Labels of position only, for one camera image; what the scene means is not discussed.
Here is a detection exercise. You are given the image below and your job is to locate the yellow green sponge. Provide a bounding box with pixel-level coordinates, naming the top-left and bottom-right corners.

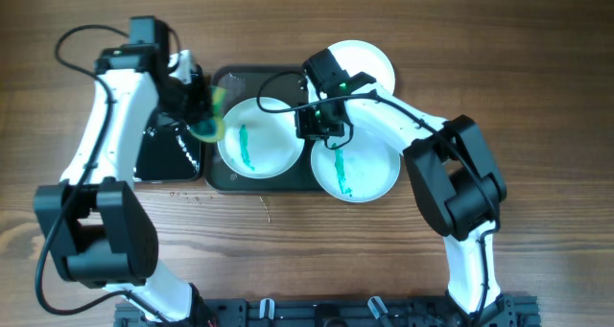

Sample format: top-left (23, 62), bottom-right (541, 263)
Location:
top-left (189, 86), bottom-right (226, 143)

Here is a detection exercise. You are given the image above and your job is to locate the white plate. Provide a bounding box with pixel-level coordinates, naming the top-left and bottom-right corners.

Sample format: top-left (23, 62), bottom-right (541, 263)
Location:
top-left (306, 39), bottom-right (396, 102)
top-left (310, 128), bottom-right (401, 203)
top-left (217, 97), bottom-right (305, 179)

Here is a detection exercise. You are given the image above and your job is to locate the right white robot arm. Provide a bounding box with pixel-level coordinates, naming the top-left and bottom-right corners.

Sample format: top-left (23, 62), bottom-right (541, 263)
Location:
top-left (297, 72), bottom-right (507, 325)

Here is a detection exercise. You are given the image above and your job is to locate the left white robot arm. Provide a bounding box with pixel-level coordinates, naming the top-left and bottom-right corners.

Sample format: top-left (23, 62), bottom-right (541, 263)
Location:
top-left (34, 45), bottom-right (218, 326)

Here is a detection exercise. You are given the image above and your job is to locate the small black tray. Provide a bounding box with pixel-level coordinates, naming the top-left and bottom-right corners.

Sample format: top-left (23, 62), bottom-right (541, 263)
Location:
top-left (131, 64), bottom-right (204, 183)

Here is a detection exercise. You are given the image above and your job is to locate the white plate top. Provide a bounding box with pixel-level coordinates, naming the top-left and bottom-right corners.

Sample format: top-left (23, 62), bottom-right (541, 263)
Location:
top-left (306, 39), bottom-right (396, 102)

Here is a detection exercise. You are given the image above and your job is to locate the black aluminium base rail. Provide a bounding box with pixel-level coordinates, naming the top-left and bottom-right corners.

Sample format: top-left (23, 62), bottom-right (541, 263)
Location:
top-left (113, 292), bottom-right (542, 327)

